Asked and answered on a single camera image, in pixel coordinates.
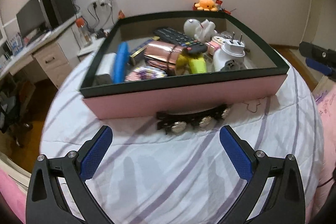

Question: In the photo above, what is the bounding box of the white plug-in vaporizer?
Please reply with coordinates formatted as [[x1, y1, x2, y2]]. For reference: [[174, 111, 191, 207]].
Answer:
[[212, 32, 245, 72]]

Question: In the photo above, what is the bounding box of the pink white block figure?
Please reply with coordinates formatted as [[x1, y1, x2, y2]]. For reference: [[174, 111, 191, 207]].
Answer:
[[205, 36, 226, 56]]

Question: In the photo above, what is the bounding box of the white plush toy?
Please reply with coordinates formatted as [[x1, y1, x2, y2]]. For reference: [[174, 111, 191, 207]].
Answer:
[[194, 19, 217, 43]]

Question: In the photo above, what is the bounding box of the yellow highlighter pen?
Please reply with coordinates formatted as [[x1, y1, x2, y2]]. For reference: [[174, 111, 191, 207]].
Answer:
[[188, 53, 207, 74]]

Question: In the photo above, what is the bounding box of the white rectangular box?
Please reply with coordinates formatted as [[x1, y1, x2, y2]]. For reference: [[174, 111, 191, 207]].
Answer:
[[93, 53, 116, 86]]

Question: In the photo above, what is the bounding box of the black tambourine with jingles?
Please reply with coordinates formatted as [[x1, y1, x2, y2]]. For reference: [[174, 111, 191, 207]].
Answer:
[[156, 104, 231, 134]]

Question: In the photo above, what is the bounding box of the blue case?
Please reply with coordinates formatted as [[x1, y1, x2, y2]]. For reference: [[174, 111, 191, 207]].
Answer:
[[113, 42, 129, 84]]

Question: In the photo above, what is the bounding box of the colourful card stack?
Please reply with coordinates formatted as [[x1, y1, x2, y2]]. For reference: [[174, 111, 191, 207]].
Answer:
[[125, 66, 167, 82]]

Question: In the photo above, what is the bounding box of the small dark box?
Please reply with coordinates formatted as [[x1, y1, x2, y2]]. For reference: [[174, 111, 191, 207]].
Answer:
[[129, 36, 159, 66]]

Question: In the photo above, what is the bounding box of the pink pillow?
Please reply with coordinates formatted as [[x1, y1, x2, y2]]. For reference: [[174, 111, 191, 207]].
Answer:
[[306, 84, 335, 223]]

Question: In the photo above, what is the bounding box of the white striped quilt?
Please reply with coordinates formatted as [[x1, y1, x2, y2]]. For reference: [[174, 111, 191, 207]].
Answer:
[[40, 54, 323, 223]]

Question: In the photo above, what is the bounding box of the office chair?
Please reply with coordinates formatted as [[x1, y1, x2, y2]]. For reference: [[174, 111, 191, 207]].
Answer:
[[1, 75, 36, 147]]

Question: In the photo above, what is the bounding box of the orange octopus plush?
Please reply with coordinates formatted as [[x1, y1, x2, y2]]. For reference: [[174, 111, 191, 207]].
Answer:
[[194, 0, 218, 11]]

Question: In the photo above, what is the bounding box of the white desk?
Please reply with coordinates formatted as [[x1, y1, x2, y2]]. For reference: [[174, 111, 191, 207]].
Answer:
[[0, 12, 83, 89]]

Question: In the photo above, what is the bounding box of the pink black storage box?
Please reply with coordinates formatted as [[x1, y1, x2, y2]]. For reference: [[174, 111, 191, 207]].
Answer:
[[79, 11, 289, 120]]

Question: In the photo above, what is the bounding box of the orange cap water bottle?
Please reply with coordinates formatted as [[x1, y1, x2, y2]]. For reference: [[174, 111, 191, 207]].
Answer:
[[75, 17, 92, 48]]

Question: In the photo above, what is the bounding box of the black computer monitor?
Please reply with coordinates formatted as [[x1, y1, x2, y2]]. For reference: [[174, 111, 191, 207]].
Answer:
[[16, 0, 47, 38]]

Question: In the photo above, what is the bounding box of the black computer tower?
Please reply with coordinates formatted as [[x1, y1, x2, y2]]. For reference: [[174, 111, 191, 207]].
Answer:
[[38, 0, 76, 30]]

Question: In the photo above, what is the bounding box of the wall power socket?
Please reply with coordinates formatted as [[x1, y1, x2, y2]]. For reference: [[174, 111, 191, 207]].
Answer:
[[91, 0, 114, 6]]

